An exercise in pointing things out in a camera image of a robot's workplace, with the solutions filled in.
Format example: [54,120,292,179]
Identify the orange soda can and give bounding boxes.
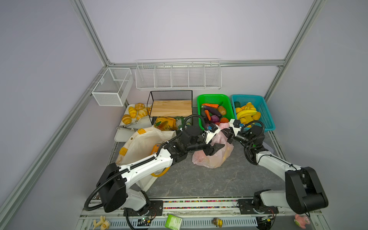
[150,144,161,155]

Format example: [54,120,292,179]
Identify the small yellow round toy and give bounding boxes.
[212,218,223,228]

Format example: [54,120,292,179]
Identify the pink plastic grocery bag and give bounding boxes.
[192,131,234,169]

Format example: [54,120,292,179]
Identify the white canvas tote bag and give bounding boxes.
[114,125,178,193]

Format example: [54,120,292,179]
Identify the croissant bread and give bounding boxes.
[135,103,151,120]
[128,106,137,119]
[122,114,132,125]

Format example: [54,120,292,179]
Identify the green small box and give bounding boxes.
[165,214,183,230]

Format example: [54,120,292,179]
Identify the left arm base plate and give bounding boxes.
[124,200,163,217]

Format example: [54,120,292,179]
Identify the green plastic basket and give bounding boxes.
[197,94,236,130]

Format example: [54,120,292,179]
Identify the black wire shelf wooden board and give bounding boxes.
[147,90,193,125]

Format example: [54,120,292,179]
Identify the croissant bread front left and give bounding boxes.
[122,114,132,125]

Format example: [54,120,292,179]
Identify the yellow banana bunch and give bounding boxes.
[235,102,262,125]

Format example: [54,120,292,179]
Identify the metal tongs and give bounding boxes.
[116,121,139,132]

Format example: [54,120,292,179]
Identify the dark purple eggplant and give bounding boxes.
[202,105,222,118]

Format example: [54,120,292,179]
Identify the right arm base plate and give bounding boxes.
[236,198,279,215]

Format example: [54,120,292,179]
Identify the green snack bag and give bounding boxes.
[175,117,193,130]

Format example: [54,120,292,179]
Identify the white mesh wall box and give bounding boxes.
[92,68,134,107]

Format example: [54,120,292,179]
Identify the brown potato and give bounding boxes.
[217,106,227,116]

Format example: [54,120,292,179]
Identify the teal plastic basket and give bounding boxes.
[231,94,276,132]

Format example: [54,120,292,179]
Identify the croissant bread right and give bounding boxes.
[135,103,151,120]

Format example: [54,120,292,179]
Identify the white bread tray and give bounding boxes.
[114,103,151,142]

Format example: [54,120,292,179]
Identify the croissant bread middle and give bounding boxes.
[128,106,137,119]

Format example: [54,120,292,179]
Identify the orange carrot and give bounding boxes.
[202,103,219,109]

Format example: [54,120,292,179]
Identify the orange pumpkin vegetable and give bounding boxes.
[220,117,229,123]

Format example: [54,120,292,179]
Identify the white wire wall basket long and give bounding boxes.
[136,58,222,91]

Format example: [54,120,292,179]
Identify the purple onion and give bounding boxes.
[210,115,220,123]

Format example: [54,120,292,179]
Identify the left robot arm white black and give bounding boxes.
[83,124,221,215]

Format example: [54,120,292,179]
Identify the yellow toy banana pieces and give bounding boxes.
[92,216,111,230]

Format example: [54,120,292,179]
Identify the pink toy figure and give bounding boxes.
[294,214,311,229]

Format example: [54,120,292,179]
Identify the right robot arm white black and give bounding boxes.
[221,119,329,214]

